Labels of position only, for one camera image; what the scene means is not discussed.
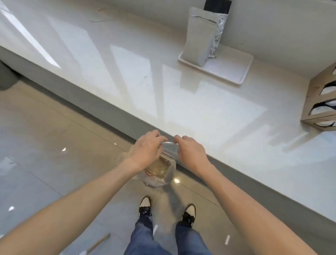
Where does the person's jeans leg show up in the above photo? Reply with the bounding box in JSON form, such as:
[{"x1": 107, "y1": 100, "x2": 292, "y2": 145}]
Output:
[
  {"x1": 123, "y1": 215, "x2": 171, "y2": 255},
  {"x1": 174, "y1": 221, "x2": 213, "y2": 255}
]

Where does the person's shoe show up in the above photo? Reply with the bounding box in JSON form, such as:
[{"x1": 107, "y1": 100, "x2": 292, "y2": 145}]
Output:
[
  {"x1": 138, "y1": 195, "x2": 153, "y2": 219},
  {"x1": 181, "y1": 203, "x2": 197, "y2": 228}
]

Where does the person's right forearm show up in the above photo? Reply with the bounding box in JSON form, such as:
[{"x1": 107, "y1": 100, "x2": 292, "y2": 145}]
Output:
[{"x1": 194, "y1": 163, "x2": 327, "y2": 255}]

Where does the person's right jeans leg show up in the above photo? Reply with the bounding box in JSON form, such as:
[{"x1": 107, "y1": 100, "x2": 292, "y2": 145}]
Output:
[{"x1": 174, "y1": 221, "x2": 213, "y2": 255}]

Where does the person's right hand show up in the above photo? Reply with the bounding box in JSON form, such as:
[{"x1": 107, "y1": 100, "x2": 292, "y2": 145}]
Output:
[{"x1": 174, "y1": 135, "x2": 211, "y2": 176}]

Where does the person's left jeans leg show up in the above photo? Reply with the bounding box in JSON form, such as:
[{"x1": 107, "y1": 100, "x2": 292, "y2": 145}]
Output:
[{"x1": 123, "y1": 215, "x2": 171, "y2": 255}]

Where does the white rectangular tray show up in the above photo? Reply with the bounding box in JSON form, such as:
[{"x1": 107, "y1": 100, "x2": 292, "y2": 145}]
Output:
[{"x1": 178, "y1": 43, "x2": 254, "y2": 87}]

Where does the clear plastic bag of bread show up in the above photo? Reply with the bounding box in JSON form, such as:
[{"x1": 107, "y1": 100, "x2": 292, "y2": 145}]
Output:
[{"x1": 118, "y1": 140, "x2": 177, "y2": 188}]

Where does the white foil stand-up pouch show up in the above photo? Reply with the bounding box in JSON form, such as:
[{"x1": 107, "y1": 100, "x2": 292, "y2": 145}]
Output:
[{"x1": 182, "y1": 7, "x2": 228, "y2": 66}]

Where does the person's left shoe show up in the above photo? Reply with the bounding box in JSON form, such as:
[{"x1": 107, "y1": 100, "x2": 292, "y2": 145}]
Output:
[{"x1": 138, "y1": 195, "x2": 153, "y2": 219}]

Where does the person's left forearm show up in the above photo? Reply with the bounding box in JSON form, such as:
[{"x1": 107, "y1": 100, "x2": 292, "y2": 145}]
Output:
[{"x1": 0, "y1": 157, "x2": 144, "y2": 255}]

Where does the person's right shoe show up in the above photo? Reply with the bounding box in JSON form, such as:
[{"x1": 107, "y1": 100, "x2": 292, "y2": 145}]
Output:
[{"x1": 181, "y1": 203, "x2": 197, "y2": 228}]

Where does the wooden stick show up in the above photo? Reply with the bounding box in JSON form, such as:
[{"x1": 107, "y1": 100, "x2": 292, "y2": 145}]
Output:
[{"x1": 86, "y1": 233, "x2": 111, "y2": 254}]

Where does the person's left hand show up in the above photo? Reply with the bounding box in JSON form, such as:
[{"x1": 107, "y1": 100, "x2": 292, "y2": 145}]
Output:
[{"x1": 130, "y1": 130, "x2": 169, "y2": 171}]

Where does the black object behind pouch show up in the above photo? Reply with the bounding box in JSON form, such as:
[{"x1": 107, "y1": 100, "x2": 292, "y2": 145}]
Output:
[{"x1": 203, "y1": 0, "x2": 233, "y2": 15}]

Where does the cardboard box with round cutouts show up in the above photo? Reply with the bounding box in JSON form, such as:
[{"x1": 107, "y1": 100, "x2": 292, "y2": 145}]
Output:
[{"x1": 300, "y1": 61, "x2": 336, "y2": 131}]

